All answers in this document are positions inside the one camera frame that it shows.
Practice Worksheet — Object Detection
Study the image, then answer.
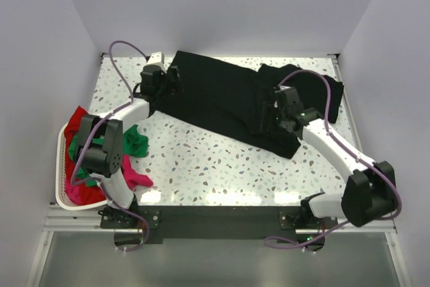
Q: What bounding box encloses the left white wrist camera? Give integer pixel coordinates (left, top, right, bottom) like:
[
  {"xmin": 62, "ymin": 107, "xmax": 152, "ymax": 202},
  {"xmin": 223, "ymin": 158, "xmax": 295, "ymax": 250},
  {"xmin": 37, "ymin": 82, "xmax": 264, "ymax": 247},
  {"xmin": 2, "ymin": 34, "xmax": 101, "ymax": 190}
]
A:
[{"xmin": 146, "ymin": 52, "xmax": 165, "ymax": 66}]

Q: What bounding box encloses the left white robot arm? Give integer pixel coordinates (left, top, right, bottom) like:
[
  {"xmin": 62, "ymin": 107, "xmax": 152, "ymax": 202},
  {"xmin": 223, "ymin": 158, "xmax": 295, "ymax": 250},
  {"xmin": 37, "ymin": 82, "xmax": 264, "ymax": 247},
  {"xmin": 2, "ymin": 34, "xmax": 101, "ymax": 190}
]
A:
[{"xmin": 71, "ymin": 63, "xmax": 183, "ymax": 228}]

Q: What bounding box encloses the white laundry basket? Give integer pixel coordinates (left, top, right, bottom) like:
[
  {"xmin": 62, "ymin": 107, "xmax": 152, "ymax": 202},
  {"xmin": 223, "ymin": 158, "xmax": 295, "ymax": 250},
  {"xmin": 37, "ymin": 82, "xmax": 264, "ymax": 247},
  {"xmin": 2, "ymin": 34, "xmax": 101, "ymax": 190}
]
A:
[{"xmin": 55, "ymin": 124, "xmax": 107, "ymax": 211}]

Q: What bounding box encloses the green t shirt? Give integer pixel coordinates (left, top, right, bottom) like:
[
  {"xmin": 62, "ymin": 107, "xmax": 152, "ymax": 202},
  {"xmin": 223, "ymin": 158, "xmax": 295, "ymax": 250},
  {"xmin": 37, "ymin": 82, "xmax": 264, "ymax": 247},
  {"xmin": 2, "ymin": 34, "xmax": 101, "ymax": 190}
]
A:
[{"xmin": 67, "ymin": 124, "xmax": 148, "ymax": 187}]

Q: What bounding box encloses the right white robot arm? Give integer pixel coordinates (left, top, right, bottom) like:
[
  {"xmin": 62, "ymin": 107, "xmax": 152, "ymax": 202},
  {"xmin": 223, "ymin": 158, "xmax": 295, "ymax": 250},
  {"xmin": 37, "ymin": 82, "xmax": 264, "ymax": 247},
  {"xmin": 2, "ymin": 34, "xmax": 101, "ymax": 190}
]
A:
[{"xmin": 261, "ymin": 87, "xmax": 400, "ymax": 229}]

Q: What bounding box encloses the aluminium frame rail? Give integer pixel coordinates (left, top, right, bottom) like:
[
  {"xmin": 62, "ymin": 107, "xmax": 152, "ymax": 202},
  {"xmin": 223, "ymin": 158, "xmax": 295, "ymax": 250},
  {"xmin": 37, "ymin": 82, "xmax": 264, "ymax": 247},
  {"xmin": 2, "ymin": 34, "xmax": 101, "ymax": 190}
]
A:
[{"xmin": 43, "ymin": 201, "xmax": 397, "ymax": 233}]

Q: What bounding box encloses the red t shirt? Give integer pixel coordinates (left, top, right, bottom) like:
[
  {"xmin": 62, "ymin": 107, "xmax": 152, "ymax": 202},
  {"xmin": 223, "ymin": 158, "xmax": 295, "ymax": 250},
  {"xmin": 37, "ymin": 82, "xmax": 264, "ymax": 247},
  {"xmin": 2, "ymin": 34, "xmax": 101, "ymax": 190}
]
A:
[{"xmin": 63, "ymin": 106, "xmax": 105, "ymax": 206}]

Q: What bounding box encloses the pink t shirt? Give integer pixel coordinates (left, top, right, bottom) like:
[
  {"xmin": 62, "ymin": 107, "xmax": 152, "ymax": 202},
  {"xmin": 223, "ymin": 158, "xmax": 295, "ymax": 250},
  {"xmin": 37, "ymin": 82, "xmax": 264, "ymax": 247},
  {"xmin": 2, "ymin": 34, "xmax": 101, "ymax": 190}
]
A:
[{"xmin": 65, "ymin": 155, "xmax": 153, "ymax": 206}]

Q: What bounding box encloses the folded black t shirt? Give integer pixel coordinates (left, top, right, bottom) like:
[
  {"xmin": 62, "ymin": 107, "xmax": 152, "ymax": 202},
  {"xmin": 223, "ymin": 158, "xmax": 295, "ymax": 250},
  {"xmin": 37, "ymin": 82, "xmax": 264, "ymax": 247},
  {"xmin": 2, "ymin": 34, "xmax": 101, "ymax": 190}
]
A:
[{"xmin": 258, "ymin": 64, "xmax": 344, "ymax": 124}]

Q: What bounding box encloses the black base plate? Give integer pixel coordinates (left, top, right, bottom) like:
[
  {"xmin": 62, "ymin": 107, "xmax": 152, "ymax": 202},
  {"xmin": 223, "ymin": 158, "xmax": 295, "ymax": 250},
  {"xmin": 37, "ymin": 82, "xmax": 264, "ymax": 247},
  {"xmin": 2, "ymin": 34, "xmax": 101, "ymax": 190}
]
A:
[{"xmin": 98, "ymin": 205, "xmax": 338, "ymax": 246}]

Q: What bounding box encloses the black t shirt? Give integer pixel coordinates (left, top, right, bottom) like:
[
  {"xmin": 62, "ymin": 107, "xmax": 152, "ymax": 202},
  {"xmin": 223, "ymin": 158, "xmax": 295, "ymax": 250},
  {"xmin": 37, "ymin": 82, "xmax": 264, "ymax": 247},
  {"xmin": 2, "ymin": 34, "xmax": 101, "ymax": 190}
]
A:
[
  {"xmin": 157, "ymin": 50, "xmax": 300, "ymax": 159},
  {"xmin": 258, "ymin": 64, "xmax": 344, "ymax": 124}
]

